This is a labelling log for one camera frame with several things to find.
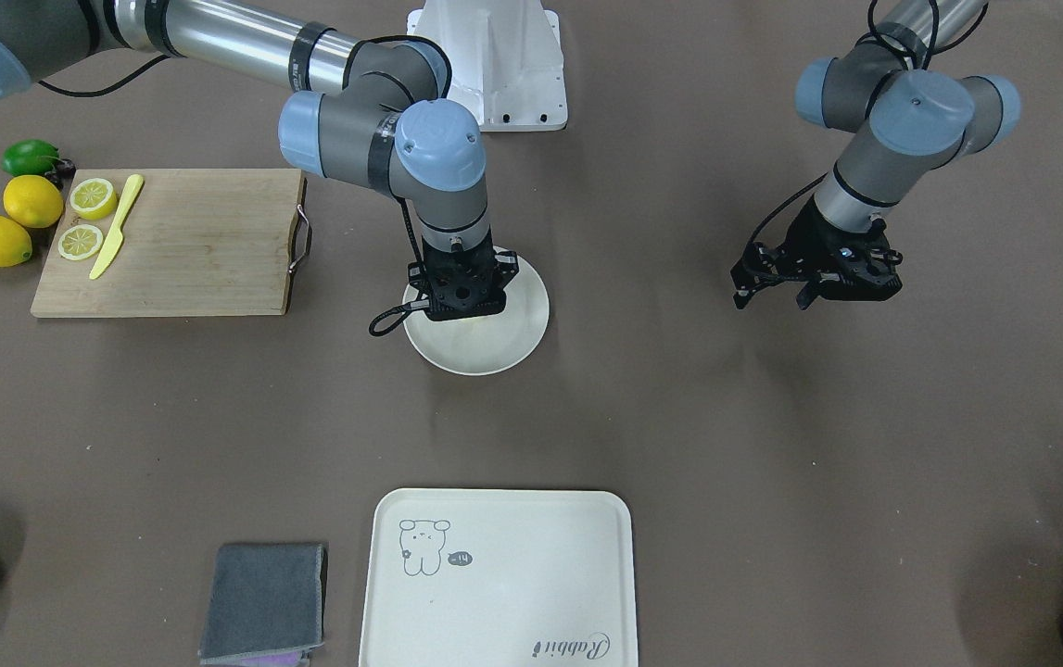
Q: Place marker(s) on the cream rabbit tray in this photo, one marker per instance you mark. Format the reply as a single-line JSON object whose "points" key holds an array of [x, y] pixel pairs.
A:
{"points": [[491, 577]]}

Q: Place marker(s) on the green lime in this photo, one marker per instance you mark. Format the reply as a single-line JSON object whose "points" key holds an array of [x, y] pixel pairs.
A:
{"points": [[32, 157]]}

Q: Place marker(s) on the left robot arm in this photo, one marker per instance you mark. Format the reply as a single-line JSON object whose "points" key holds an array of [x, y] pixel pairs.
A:
{"points": [[905, 119]]}

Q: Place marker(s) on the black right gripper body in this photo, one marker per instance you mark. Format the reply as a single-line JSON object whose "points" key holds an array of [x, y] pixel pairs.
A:
{"points": [[418, 275]]}

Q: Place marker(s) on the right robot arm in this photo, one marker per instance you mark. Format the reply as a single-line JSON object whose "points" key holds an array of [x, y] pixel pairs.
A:
{"points": [[373, 113]]}

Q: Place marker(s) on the grey folded cloth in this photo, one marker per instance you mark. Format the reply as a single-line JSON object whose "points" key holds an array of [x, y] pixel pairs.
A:
{"points": [[265, 605]]}

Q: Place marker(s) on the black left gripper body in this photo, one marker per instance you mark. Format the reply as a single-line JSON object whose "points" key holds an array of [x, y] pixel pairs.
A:
{"points": [[806, 238]]}

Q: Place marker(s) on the lemon half slice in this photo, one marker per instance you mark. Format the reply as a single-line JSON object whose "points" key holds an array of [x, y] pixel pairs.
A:
{"points": [[80, 242], [94, 199]]}

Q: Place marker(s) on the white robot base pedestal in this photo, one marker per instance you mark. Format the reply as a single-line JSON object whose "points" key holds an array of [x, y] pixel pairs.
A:
{"points": [[507, 61]]}

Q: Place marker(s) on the yellow plastic knife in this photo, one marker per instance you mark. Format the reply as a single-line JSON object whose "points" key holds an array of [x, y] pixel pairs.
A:
{"points": [[114, 240]]}

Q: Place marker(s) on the speckled white plate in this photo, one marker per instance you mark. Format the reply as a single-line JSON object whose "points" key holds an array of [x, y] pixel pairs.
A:
{"points": [[488, 344]]}

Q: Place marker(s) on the bamboo cutting board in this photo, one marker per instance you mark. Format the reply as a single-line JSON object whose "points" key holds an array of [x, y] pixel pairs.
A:
{"points": [[198, 242]]}

